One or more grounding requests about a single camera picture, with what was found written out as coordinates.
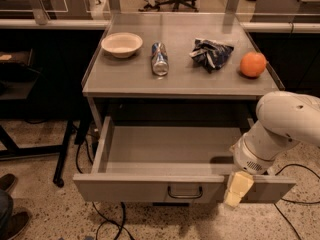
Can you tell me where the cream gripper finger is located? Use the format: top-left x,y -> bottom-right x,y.
223,171 -> 254,208

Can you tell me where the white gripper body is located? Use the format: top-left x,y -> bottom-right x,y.
232,132 -> 284,175

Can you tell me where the grey top drawer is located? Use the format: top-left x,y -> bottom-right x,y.
72,115 -> 297,205

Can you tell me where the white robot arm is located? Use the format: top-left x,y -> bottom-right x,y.
223,91 -> 320,208

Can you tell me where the grey drawer cabinet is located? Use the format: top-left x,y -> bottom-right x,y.
83,13 -> 283,128

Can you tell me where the orange fruit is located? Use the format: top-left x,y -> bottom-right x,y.
240,52 -> 267,78

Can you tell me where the blue crumpled chip bag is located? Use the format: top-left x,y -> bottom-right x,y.
189,38 -> 234,73

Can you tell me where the silver blue soda can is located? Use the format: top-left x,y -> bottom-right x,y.
151,42 -> 169,76

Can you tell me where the white paper bowl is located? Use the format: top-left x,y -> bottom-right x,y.
101,32 -> 143,58

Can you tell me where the dark shoe lower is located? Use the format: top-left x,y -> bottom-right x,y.
5,211 -> 30,240

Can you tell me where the dark shoe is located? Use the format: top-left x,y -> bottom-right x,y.
5,211 -> 30,240
0,173 -> 17,192

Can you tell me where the dark shoe upper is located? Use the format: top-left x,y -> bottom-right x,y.
0,173 -> 17,192

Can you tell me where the black cable right floor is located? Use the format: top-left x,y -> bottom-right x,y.
273,163 -> 320,240

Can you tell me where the black cable floor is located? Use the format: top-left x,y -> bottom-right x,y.
273,163 -> 320,240
75,130 -> 136,240

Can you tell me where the black cable left floor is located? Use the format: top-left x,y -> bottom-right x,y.
75,130 -> 136,240

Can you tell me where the black desk frame left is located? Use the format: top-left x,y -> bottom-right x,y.
0,47 -> 92,188

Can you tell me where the white horizontal rail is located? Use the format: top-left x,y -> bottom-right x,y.
0,19 -> 320,34

